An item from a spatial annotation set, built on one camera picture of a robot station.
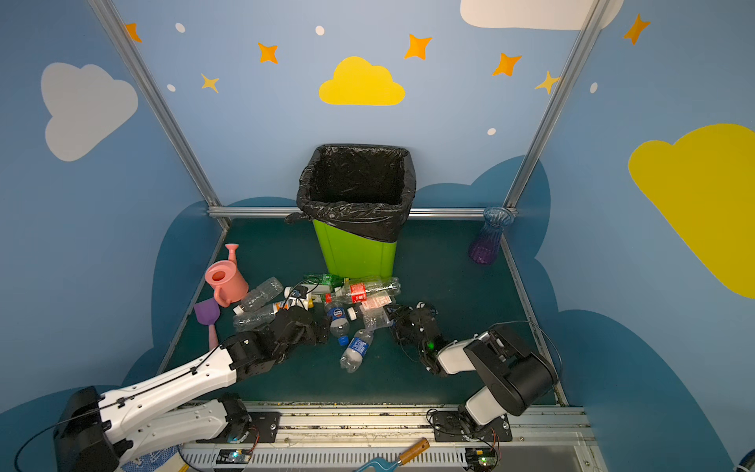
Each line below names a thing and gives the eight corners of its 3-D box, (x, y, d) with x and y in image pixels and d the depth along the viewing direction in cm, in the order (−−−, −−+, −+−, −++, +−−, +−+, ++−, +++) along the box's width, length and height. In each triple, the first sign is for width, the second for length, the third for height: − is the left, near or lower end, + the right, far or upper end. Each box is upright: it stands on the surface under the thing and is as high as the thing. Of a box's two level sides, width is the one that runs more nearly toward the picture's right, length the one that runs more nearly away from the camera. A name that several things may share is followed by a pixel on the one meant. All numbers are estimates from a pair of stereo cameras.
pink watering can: (219, 309, 95) (207, 294, 87) (213, 267, 105) (201, 251, 98) (251, 298, 97) (241, 283, 90) (241, 258, 108) (232, 242, 101)
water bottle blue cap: (338, 367, 84) (337, 363, 81) (359, 329, 92) (359, 324, 89) (354, 375, 83) (353, 371, 80) (374, 336, 91) (374, 331, 88)
